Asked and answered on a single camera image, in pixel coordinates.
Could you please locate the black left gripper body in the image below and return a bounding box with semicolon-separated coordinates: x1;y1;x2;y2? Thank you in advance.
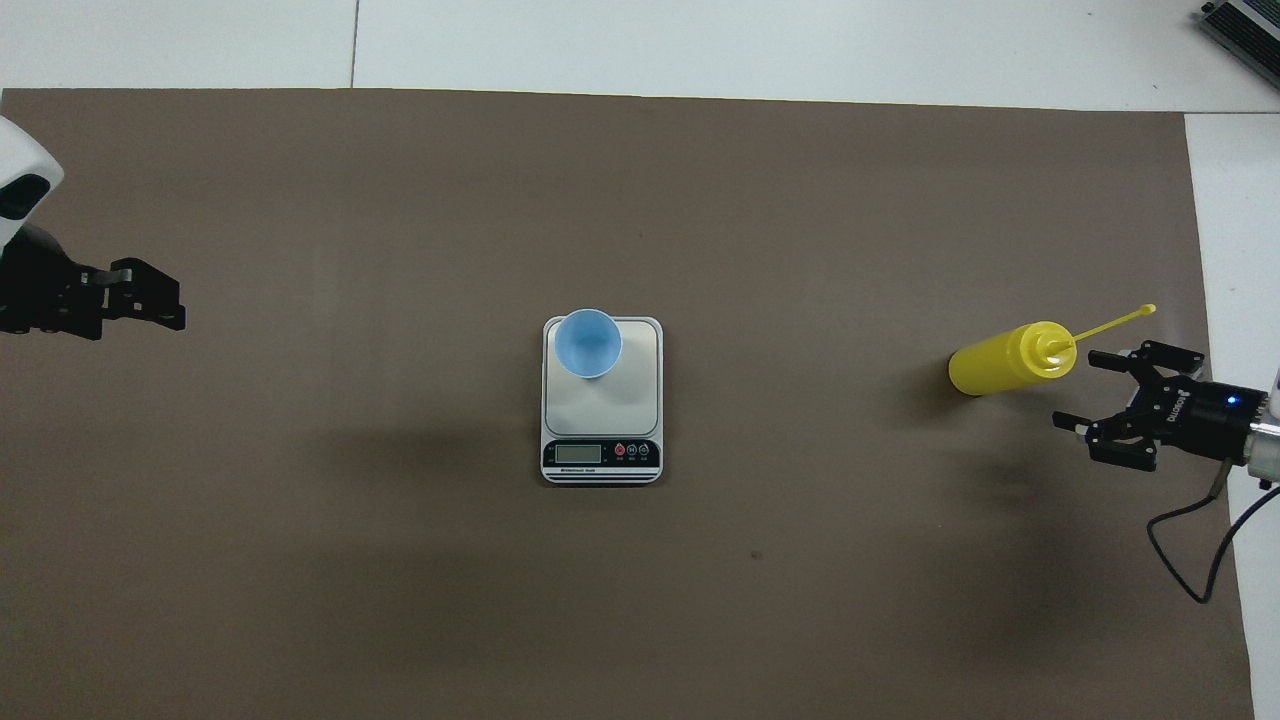
0;224;110;342

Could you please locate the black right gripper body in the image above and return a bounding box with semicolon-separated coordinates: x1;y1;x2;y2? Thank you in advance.
1129;374;1265;465

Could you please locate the yellow squeeze bottle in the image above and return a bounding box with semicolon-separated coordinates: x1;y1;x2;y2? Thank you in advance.
948;304;1158;398

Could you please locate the light blue plastic cup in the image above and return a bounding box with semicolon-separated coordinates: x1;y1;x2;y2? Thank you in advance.
553;308;624;380

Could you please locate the silver digital kitchen scale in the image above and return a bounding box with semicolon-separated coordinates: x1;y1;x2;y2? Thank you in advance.
541;316;664;486

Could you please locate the grey metal electronics box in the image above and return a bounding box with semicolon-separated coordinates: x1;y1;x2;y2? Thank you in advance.
1198;0;1280;91

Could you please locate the brown table mat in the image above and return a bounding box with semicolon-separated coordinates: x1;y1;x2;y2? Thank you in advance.
0;88;1257;720

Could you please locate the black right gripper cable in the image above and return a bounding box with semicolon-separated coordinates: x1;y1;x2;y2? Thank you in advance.
1146;458;1280;605

